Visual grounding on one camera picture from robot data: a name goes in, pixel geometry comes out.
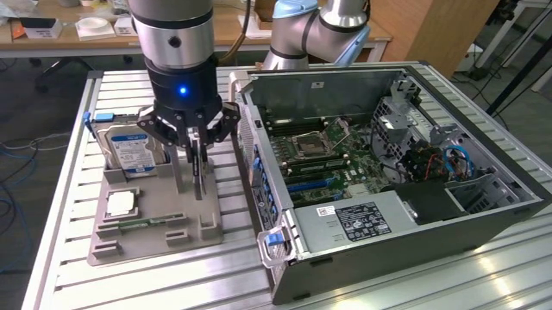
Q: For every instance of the cardboard box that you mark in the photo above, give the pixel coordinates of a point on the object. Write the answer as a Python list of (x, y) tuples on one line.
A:
[(263, 11)]

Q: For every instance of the white box with black lid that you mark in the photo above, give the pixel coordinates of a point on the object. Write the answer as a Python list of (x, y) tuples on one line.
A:
[(40, 29)]

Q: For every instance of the flat white box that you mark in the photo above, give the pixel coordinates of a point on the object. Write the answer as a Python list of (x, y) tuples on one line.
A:
[(258, 29)]

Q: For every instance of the hard disk with blue carrier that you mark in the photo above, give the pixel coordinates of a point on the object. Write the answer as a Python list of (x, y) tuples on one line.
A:
[(128, 151)]

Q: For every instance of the green RAM stick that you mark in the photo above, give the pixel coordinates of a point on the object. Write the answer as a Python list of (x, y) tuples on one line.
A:
[(141, 223)]

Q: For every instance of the grey metal disk bay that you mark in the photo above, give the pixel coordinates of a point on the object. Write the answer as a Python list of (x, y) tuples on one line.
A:
[(482, 197), (394, 124)]

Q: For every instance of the blue case release latch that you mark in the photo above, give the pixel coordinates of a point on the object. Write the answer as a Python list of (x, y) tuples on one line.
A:
[(272, 240)]

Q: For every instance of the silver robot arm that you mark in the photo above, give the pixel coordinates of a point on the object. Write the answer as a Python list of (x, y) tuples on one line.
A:
[(172, 32)]

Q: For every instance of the silver CPU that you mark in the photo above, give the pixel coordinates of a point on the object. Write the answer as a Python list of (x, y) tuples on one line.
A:
[(120, 205)]

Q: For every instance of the black open PC case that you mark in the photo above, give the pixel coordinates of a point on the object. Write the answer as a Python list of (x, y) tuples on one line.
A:
[(387, 258)]

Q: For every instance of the CPU socket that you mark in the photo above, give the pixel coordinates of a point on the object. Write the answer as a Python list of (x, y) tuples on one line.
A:
[(310, 147)]

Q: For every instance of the black plastic air shroud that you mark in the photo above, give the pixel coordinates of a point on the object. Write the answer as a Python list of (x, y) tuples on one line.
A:
[(426, 203)]

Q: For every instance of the grey parts rack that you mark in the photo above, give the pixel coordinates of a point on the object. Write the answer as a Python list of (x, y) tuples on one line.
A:
[(155, 206)]

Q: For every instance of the green graphics card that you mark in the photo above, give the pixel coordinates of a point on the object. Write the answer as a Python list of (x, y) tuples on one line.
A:
[(199, 184)]

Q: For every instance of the grey card retention latch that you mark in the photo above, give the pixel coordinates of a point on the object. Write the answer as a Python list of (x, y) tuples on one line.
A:
[(236, 80)]

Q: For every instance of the small white box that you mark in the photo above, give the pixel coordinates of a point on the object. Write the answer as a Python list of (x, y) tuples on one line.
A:
[(123, 27)]

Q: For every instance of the white floor box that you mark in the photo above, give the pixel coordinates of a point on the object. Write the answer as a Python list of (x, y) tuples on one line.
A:
[(469, 61)]

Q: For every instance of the white box with round recess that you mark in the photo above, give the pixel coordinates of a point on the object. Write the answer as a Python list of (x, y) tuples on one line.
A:
[(95, 30)]

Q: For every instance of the silver chipset heatsink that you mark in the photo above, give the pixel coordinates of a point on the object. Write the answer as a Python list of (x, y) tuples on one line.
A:
[(357, 190)]

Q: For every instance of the black chair base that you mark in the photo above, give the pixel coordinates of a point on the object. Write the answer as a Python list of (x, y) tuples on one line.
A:
[(42, 84)]

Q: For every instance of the clear plastic bag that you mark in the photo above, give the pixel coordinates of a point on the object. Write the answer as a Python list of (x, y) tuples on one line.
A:
[(12, 9)]

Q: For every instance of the wooden desk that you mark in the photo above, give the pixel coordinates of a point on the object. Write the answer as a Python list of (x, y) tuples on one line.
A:
[(64, 42)]

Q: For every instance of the black tripod pole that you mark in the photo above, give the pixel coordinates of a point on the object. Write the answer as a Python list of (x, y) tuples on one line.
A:
[(517, 63)]

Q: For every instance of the wooden cabinet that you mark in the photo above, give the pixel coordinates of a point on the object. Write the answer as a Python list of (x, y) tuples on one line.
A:
[(451, 32)]

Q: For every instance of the orange card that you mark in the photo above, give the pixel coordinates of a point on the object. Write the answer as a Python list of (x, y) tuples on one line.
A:
[(17, 32)]

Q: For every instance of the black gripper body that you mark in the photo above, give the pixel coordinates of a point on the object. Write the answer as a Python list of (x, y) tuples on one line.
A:
[(184, 93)]

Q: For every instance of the grey power supply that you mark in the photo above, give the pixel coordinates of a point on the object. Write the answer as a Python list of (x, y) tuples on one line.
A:
[(318, 232)]

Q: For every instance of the green motherboard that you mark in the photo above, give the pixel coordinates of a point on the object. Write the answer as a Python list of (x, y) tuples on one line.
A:
[(366, 168)]

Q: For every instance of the metal socket cover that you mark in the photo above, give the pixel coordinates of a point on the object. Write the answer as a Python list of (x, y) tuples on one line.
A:
[(341, 122)]

